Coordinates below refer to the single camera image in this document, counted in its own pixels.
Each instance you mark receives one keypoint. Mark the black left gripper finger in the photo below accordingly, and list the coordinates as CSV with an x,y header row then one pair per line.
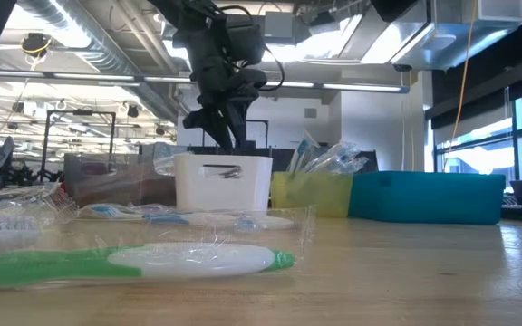
x,y
240,117
219,127

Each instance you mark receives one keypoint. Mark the green toothbrush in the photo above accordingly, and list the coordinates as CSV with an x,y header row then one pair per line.
x,y
39,269

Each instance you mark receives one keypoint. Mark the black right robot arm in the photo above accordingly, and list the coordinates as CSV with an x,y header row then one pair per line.
x,y
392,6

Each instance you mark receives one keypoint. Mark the black cabinet row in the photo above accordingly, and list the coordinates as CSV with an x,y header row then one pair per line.
x,y
283,158

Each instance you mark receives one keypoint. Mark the yellow plastic bin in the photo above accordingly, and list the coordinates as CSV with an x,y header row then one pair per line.
x,y
311,194

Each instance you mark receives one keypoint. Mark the transparent grey plastic bin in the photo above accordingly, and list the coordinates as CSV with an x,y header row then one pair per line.
x,y
107,165

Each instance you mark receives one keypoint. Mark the long ceiling light strip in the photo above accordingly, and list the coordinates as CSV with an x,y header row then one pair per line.
x,y
84,76

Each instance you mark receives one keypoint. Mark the red plastic bin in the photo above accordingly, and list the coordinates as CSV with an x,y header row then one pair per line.
x,y
63,186

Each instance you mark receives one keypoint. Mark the teal plastic bin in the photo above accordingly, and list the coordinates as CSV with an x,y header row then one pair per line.
x,y
424,197

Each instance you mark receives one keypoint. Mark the grey office chair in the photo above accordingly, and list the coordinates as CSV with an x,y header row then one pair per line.
x,y
2,154

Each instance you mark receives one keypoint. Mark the black rig frame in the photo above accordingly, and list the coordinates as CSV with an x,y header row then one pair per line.
x,y
80,112
267,131

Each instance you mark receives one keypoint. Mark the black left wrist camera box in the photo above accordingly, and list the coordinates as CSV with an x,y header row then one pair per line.
x,y
245,41

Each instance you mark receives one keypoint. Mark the grey wall vent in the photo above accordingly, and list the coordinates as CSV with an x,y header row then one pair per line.
x,y
311,112

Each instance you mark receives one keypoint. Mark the silver round air duct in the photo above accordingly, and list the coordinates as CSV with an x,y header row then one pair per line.
x,y
107,54

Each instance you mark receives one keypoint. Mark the silver rectangular air duct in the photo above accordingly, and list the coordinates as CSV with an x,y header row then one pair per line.
x,y
447,41

